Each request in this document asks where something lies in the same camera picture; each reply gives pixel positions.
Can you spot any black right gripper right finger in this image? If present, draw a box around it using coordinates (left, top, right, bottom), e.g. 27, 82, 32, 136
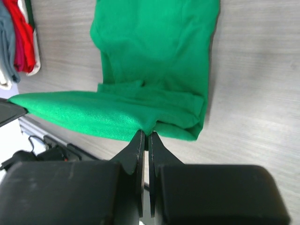
148, 132, 184, 217

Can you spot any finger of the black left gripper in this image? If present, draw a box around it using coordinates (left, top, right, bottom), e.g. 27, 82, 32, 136
0, 98, 28, 127

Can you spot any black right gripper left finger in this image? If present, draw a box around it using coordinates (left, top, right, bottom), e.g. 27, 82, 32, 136
110, 130, 145, 217

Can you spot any green t-shirt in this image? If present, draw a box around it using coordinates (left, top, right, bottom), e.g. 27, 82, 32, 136
9, 0, 220, 141

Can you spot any white folded t-shirt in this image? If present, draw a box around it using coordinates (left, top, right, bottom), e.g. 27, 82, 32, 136
0, 0, 41, 90

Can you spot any red folded t-shirt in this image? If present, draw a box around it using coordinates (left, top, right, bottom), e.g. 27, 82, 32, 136
3, 0, 36, 73

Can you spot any grey folded t-shirt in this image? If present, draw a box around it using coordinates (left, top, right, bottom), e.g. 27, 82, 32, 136
0, 1, 21, 83

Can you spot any aluminium frame rail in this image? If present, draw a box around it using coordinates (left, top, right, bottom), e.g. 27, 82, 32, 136
18, 116, 71, 143

